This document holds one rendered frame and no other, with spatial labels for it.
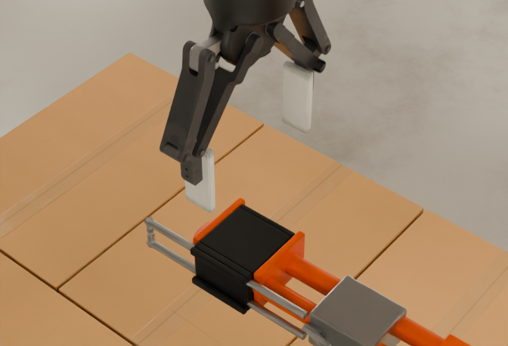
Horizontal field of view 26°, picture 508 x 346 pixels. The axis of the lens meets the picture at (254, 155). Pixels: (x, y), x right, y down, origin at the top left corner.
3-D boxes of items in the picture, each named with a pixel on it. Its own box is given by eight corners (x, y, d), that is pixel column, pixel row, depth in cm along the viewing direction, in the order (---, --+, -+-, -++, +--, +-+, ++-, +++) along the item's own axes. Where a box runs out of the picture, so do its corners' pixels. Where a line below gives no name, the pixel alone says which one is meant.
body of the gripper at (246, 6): (252, 1, 81) (252, 98, 88) (320, -46, 86) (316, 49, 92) (177, -34, 85) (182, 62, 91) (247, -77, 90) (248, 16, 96)
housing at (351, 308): (405, 336, 106) (410, 306, 103) (365, 381, 102) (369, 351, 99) (345, 301, 109) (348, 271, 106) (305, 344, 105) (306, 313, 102)
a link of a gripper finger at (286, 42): (233, 18, 91) (242, 3, 91) (286, 58, 101) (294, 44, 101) (270, 36, 89) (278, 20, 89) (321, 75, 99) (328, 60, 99)
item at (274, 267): (304, 267, 112) (305, 233, 109) (259, 310, 108) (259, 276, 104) (240, 230, 116) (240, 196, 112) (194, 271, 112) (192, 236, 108)
